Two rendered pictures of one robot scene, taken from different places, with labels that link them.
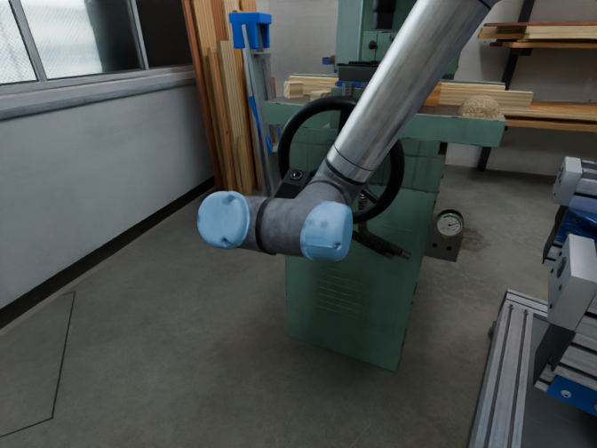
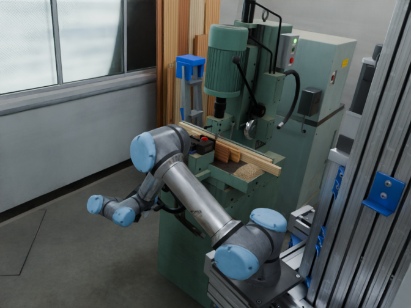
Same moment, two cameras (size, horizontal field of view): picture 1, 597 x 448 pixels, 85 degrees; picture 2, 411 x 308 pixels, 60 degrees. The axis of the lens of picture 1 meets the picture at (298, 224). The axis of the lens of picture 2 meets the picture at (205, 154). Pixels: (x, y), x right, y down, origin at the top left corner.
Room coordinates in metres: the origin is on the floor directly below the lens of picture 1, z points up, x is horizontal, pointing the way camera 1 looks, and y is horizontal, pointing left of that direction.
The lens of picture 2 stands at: (-0.65, -0.58, 1.69)
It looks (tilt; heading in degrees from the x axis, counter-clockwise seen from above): 26 degrees down; 14
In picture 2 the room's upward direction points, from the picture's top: 6 degrees clockwise
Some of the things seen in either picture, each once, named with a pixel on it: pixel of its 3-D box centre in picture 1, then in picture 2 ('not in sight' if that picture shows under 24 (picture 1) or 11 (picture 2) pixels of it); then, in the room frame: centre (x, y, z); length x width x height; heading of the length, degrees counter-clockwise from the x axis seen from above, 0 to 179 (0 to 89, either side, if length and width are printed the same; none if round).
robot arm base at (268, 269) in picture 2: not in sight; (260, 258); (0.30, -0.57, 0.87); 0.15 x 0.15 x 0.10
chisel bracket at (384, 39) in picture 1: (381, 49); (220, 124); (1.02, -0.23, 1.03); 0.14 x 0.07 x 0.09; 156
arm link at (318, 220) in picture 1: (310, 222); (122, 212); (0.39, -0.02, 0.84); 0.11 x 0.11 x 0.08; 69
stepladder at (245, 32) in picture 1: (266, 133); (191, 131); (1.88, 0.18, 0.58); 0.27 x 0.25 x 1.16; 72
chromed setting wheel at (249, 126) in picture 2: not in sight; (252, 128); (1.07, -0.39, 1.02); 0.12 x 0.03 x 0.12; 156
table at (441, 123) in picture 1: (372, 117); (204, 160); (0.90, -0.20, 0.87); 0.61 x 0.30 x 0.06; 66
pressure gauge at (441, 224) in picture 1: (449, 225); not in sight; (0.71, -0.37, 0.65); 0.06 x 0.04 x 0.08; 66
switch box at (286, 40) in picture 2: not in sight; (287, 51); (1.24, -0.48, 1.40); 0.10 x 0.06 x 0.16; 156
